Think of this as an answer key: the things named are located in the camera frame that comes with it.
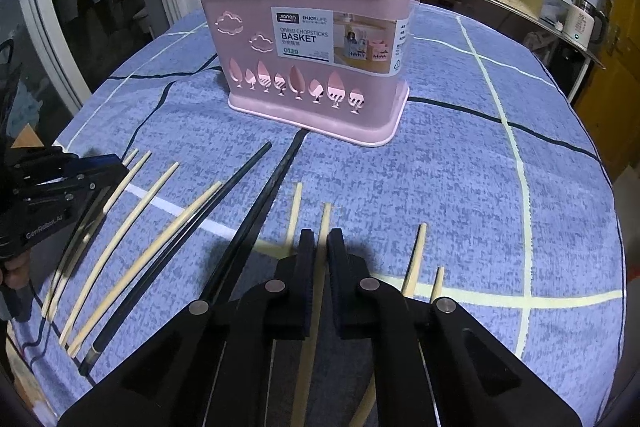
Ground blue checked tablecloth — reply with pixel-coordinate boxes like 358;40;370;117
14;5;625;426

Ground white electric kettle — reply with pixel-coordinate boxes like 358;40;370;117
562;0;608;49

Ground metal kitchen shelf table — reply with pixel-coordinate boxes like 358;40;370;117
421;0;602;105

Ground wooden chopstick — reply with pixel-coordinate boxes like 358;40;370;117
41;150;152;322
66;180;224;359
430;265;445;303
57;160;181;348
290;202;332;427
348;223;427;427
40;147;140;318
284;182;303;256

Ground yellow wooden door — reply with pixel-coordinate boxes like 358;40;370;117
575;0;640;180

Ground person's left hand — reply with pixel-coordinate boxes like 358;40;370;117
1;251;30;291

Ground pink chopstick basket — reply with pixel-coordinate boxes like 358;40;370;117
201;0;420;146

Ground black chopstick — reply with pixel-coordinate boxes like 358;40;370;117
70;141;272;377
200;129;308;306

